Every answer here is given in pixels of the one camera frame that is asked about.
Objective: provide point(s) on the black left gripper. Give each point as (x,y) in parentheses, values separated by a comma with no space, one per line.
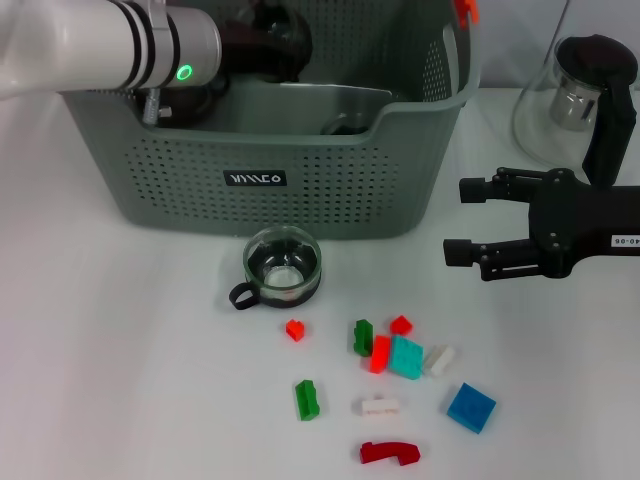
(240,50)

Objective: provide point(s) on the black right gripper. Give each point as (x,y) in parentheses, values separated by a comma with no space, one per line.
(585,220)

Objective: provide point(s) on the glass teacup black base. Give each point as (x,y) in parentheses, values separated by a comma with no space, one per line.
(295,296)
(295,45)
(345,125)

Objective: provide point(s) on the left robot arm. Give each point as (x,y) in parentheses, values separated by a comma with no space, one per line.
(75,45)

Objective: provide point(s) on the grey perforated storage bin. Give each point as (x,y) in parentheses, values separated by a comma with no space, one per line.
(200,165)

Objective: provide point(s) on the black clay teapot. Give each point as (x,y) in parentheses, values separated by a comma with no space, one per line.
(190,107)

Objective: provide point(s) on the small red toy brick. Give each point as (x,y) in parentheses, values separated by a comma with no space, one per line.
(296,330)
(401,325)

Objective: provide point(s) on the white toy brick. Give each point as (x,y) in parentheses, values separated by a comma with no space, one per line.
(440,360)
(381,406)

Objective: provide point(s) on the teal flat toy brick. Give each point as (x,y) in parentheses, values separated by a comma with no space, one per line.
(406,357)

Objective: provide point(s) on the long orange-red toy brick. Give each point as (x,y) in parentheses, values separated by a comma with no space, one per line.
(380,355)

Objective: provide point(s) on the green toy brick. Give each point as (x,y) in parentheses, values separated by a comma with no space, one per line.
(307,400)
(362,337)

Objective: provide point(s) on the blue square toy brick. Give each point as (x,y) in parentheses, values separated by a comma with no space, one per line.
(471,407)

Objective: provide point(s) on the dark red curved brick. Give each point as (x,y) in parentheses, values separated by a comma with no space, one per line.
(390,452)

